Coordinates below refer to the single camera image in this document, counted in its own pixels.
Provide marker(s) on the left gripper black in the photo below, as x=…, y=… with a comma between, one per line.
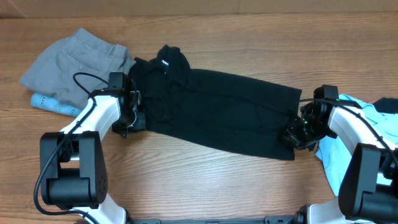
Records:
x=141, y=124

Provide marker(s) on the grey folded trousers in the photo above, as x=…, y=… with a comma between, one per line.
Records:
x=52, y=72

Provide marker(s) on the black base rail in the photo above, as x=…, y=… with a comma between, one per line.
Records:
x=283, y=219

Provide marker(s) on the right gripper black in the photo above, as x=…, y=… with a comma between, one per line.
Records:
x=294, y=134

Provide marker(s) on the black polo shirt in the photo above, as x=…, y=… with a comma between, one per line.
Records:
x=220, y=110

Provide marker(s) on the light blue shirt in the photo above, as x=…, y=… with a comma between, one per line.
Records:
x=336, y=158

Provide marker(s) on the dark navy garment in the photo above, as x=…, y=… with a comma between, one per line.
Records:
x=386, y=105

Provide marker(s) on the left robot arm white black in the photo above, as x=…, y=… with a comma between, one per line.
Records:
x=73, y=177

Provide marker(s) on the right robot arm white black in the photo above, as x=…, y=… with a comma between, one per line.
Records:
x=368, y=193

